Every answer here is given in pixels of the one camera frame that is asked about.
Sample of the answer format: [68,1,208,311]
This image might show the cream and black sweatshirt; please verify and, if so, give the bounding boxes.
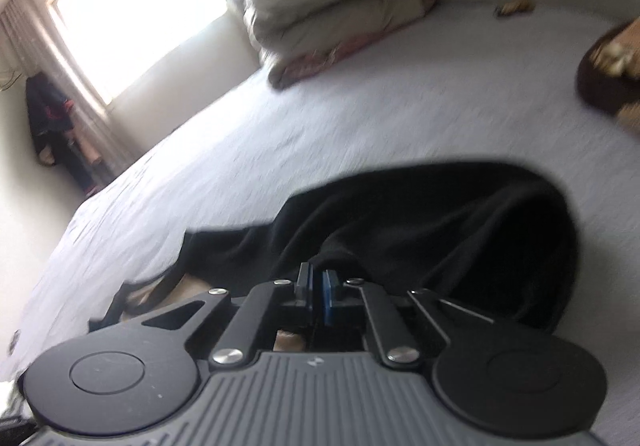
[89,161,579,333]

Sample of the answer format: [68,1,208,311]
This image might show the hanging dark clothes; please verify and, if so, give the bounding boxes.
[25,72,98,198]

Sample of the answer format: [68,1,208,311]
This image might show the black label on sheet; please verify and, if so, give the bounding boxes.
[8,330,21,356]

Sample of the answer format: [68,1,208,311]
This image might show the brown ruffled blanket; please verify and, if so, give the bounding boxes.
[575,19,639,133]

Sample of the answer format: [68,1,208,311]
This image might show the grey patterned curtain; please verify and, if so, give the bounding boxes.
[1,0,141,176]

